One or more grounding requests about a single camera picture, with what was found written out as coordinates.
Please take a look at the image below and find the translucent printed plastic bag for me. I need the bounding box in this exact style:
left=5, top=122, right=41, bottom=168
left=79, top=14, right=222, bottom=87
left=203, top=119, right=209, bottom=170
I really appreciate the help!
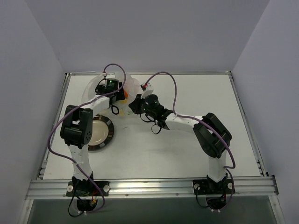
left=81, top=74, right=141, bottom=115

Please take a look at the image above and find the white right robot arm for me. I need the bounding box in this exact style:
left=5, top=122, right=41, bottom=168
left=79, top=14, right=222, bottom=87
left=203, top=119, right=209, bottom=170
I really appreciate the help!
left=128, top=94, right=232, bottom=193

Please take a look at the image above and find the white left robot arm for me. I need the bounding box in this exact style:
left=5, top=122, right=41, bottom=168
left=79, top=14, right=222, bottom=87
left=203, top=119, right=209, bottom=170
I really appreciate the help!
left=60, top=78, right=125, bottom=196

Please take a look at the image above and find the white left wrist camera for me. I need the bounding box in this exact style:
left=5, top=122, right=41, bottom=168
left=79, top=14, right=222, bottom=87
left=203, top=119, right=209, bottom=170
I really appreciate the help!
left=102, top=72, right=115, bottom=79

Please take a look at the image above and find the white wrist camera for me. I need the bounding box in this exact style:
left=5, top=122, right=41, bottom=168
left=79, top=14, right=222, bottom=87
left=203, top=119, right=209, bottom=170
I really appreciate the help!
left=102, top=72, right=115, bottom=79
left=141, top=83, right=154, bottom=98

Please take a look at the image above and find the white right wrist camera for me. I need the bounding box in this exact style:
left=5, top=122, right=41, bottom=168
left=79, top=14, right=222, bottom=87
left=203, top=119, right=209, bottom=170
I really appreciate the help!
left=141, top=83, right=154, bottom=98

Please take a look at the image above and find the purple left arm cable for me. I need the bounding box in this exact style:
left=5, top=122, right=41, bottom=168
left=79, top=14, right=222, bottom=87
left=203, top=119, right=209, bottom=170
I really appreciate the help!
left=47, top=63, right=127, bottom=217

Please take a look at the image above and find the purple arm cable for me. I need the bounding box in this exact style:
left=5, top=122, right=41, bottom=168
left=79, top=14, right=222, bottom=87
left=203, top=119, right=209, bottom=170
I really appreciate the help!
left=47, top=63, right=127, bottom=217
left=142, top=71, right=236, bottom=210

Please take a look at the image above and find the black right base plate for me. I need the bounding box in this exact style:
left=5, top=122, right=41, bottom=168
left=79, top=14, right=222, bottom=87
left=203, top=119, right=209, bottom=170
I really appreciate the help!
left=192, top=178, right=235, bottom=195

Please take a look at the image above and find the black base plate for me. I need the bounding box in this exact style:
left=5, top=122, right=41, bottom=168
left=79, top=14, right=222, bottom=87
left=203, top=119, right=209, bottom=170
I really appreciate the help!
left=65, top=181, right=110, bottom=197
left=192, top=178, right=235, bottom=195

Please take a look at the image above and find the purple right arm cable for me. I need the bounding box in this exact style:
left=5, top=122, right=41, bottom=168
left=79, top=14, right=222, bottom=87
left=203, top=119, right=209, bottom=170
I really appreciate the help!
left=142, top=71, right=236, bottom=210

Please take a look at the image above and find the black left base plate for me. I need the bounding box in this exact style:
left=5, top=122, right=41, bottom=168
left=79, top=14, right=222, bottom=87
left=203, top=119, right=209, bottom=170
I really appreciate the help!
left=65, top=181, right=110, bottom=197

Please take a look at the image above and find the aluminium front frame rail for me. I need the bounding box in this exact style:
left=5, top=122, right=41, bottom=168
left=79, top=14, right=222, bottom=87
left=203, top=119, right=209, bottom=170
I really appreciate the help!
left=26, top=176, right=279, bottom=199

